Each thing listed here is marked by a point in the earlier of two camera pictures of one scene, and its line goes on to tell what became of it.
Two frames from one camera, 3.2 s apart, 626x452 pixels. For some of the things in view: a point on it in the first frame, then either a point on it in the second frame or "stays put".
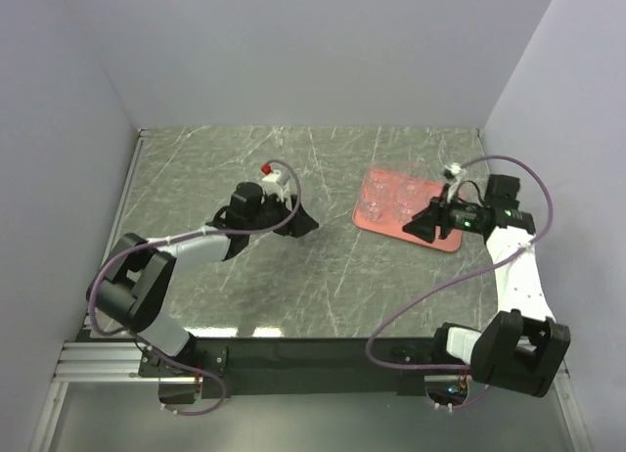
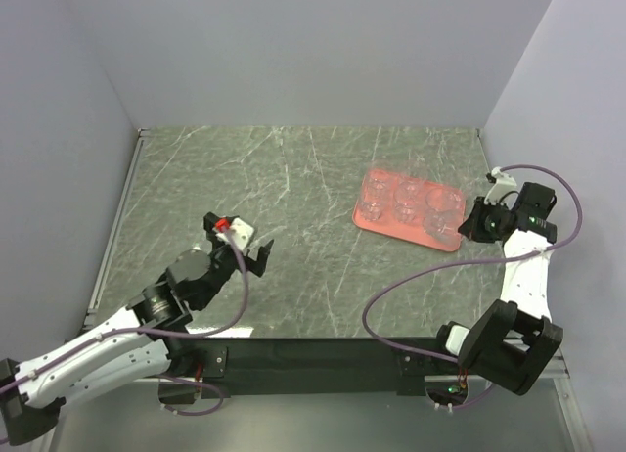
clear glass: (412, 189) stays put
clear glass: (378, 185) stays put
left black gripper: (301, 223) → (256, 265)
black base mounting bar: (238, 367) stays put
